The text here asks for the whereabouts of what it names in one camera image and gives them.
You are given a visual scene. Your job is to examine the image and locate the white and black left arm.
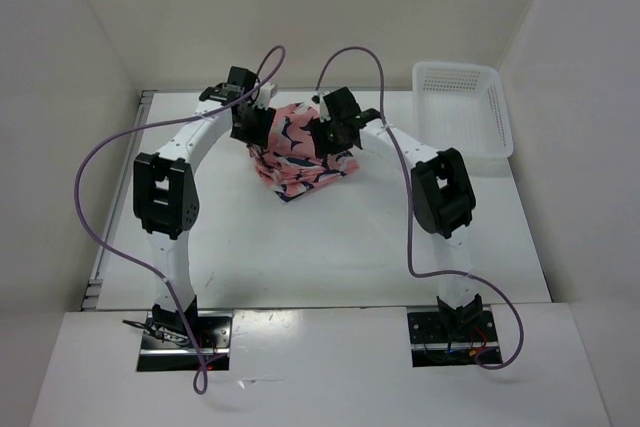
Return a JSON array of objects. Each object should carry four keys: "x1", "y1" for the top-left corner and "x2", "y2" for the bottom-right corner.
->
[{"x1": 133, "y1": 67, "x2": 277, "y2": 347}]

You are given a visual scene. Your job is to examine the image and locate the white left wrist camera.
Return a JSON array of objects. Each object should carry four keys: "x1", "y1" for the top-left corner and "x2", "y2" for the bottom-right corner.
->
[{"x1": 254, "y1": 82, "x2": 278, "y2": 110}]

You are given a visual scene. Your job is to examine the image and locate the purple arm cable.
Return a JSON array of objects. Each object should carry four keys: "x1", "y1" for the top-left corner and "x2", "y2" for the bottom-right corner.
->
[
  {"x1": 316, "y1": 46, "x2": 525, "y2": 371},
  {"x1": 74, "y1": 45, "x2": 289, "y2": 394}
]

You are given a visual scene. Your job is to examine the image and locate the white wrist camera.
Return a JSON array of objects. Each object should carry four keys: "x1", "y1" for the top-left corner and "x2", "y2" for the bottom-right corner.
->
[
  {"x1": 254, "y1": 82, "x2": 278, "y2": 110},
  {"x1": 311, "y1": 94, "x2": 331, "y2": 122}
]

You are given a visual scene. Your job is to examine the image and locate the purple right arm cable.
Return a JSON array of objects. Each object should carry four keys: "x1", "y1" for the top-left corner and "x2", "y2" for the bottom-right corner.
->
[{"x1": 316, "y1": 46, "x2": 525, "y2": 371}]

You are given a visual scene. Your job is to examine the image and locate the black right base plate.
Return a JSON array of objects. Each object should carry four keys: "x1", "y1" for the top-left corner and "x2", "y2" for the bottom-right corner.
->
[{"x1": 407, "y1": 307, "x2": 503, "y2": 368}]

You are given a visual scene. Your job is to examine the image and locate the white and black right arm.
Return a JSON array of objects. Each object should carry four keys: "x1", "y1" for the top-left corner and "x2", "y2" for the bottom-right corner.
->
[{"x1": 310, "y1": 87, "x2": 482, "y2": 340}]

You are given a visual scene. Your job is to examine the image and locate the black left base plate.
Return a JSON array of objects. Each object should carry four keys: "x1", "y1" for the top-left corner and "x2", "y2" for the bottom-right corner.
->
[{"x1": 126, "y1": 311, "x2": 233, "y2": 373}]

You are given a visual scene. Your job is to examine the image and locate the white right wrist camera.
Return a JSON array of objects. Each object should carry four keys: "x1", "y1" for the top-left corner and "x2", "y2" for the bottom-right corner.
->
[{"x1": 311, "y1": 94, "x2": 331, "y2": 122}]

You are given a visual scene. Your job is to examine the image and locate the pink shark print shorts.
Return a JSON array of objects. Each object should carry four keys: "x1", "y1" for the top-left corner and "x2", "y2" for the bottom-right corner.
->
[{"x1": 248, "y1": 103, "x2": 359, "y2": 202}]

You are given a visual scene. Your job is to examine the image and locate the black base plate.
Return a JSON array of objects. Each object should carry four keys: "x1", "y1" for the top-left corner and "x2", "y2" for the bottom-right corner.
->
[
  {"x1": 407, "y1": 307, "x2": 503, "y2": 368},
  {"x1": 126, "y1": 311, "x2": 233, "y2": 373}
]

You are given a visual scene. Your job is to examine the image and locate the white plastic basket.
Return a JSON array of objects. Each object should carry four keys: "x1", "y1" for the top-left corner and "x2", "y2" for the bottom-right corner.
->
[{"x1": 412, "y1": 61, "x2": 514, "y2": 159}]

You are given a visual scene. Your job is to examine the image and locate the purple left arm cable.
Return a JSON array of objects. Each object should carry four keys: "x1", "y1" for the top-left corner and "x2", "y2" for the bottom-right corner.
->
[{"x1": 74, "y1": 45, "x2": 289, "y2": 394}]

